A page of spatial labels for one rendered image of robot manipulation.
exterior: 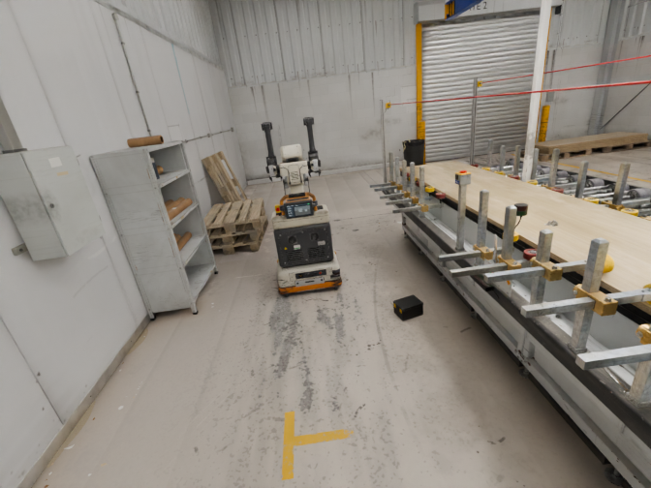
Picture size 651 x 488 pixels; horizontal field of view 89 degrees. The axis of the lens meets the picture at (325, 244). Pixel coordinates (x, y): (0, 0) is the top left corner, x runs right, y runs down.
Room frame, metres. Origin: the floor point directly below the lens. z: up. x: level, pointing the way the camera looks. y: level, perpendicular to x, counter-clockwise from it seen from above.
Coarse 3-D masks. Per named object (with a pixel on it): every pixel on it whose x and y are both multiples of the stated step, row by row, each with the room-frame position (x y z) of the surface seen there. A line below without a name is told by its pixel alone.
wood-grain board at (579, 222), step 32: (448, 192) 2.74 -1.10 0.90; (512, 192) 2.51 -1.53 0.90; (544, 192) 2.40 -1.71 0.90; (576, 224) 1.74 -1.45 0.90; (608, 224) 1.68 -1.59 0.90; (640, 224) 1.63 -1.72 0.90; (576, 256) 1.37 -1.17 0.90; (640, 256) 1.30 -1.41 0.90; (608, 288) 1.11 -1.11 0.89; (640, 288) 1.06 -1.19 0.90
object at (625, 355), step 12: (624, 348) 0.71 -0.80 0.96; (636, 348) 0.71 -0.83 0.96; (648, 348) 0.70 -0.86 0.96; (576, 360) 0.70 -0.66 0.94; (588, 360) 0.68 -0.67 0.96; (600, 360) 0.68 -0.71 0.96; (612, 360) 0.68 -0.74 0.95; (624, 360) 0.68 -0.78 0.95; (636, 360) 0.68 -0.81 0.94; (648, 360) 0.68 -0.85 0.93
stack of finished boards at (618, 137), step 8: (592, 136) 8.24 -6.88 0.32; (600, 136) 8.10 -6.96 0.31; (608, 136) 7.95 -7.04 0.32; (616, 136) 7.82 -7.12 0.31; (624, 136) 7.70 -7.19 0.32; (632, 136) 7.64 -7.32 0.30; (640, 136) 7.64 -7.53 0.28; (536, 144) 7.99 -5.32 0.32; (544, 144) 7.85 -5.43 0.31; (552, 144) 7.72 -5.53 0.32; (560, 144) 7.60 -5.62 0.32; (568, 144) 7.55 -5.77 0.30; (576, 144) 7.55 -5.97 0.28; (584, 144) 7.57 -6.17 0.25; (592, 144) 7.57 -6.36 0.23; (600, 144) 7.58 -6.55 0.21; (608, 144) 7.59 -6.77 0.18; (616, 144) 7.61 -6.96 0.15; (544, 152) 7.63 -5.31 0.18; (560, 152) 7.53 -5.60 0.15
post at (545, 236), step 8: (544, 232) 1.23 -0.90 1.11; (552, 232) 1.22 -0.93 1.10; (544, 240) 1.22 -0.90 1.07; (544, 248) 1.22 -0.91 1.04; (536, 256) 1.26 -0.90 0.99; (544, 256) 1.22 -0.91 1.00; (536, 280) 1.24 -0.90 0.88; (544, 280) 1.22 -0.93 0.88; (536, 288) 1.23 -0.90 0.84; (536, 296) 1.22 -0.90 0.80
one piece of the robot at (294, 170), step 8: (304, 160) 3.32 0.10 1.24; (280, 168) 3.27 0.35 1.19; (288, 168) 3.27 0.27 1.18; (296, 168) 3.27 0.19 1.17; (304, 168) 3.27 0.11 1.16; (288, 176) 3.26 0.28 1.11; (296, 176) 3.26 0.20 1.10; (288, 184) 3.25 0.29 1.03; (296, 184) 3.25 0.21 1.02; (296, 192) 3.30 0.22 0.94
